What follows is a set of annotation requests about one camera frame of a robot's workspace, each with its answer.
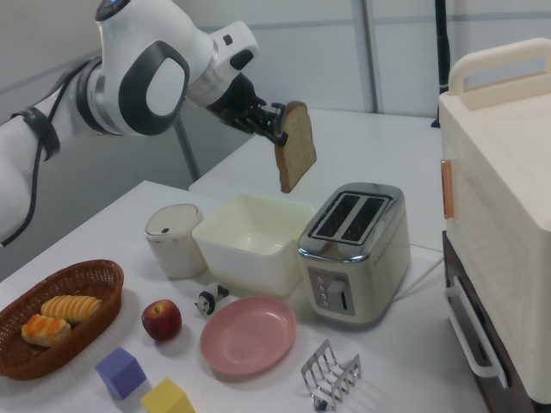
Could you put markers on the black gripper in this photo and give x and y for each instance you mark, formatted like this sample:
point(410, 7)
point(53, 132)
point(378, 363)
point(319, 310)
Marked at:
point(239, 103)

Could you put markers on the brown bread slice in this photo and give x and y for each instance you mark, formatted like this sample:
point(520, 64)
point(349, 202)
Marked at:
point(299, 146)

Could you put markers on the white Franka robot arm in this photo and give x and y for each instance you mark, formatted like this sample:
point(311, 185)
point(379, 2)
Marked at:
point(129, 51)

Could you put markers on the pink plate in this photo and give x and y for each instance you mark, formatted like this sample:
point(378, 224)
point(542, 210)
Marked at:
point(247, 335)

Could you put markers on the striped long bread roll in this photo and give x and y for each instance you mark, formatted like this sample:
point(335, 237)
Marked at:
point(71, 307)

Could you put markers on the orange glazed bread roll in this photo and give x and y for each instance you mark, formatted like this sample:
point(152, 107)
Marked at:
point(43, 330)

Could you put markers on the cream rectangular plastic container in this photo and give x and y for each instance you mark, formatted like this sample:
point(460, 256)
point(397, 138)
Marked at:
point(245, 271)

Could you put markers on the small cream lidded bin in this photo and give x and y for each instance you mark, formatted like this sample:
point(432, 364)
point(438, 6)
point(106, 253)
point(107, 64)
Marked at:
point(172, 254)

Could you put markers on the cream and chrome toaster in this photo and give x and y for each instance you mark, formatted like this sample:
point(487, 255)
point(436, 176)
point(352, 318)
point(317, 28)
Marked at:
point(379, 266)

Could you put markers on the tall black pole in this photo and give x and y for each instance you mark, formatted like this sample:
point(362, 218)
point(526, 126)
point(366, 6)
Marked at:
point(442, 43)

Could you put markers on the small panda figurine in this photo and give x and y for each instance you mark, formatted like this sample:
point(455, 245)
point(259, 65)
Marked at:
point(208, 301)

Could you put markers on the red apple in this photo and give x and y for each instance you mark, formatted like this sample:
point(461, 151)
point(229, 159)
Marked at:
point(161, 320)

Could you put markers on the brown wicker basket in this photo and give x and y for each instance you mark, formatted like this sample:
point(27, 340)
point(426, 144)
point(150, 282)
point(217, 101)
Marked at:
point(103, 279)

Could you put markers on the metal toast rack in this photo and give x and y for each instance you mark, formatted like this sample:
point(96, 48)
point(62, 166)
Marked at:
point(329, 374)

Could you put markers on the purple foam cube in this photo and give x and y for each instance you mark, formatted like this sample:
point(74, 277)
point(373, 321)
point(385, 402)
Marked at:
point(120, 372)

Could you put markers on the yellow foam cube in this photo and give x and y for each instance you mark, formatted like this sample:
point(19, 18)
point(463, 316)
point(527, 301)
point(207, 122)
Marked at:
point(168, 398)

